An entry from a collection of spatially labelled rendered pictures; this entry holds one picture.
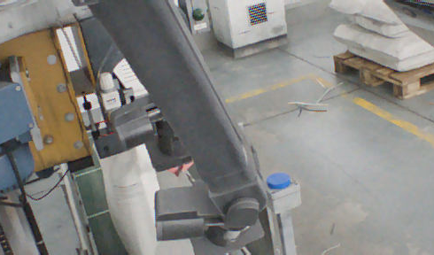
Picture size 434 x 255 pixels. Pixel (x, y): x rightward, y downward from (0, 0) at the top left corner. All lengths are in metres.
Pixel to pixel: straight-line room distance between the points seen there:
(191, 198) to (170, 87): 0.22
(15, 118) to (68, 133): 0.30
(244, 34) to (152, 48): 4.72
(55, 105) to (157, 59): 0.85
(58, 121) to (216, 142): 0.80
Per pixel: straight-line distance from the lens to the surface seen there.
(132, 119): 0.94
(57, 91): 1.29
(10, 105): 1.04
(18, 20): 1.11
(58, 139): 1.33
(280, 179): 1.42
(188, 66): 0.47
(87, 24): 1.26
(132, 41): 0.45
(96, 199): 2.52
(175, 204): 0.67
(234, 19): 5.10
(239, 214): 0.63
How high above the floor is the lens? 1.57
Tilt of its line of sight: 24 degrees down
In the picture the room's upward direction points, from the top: 11 degrees counter-clockwise
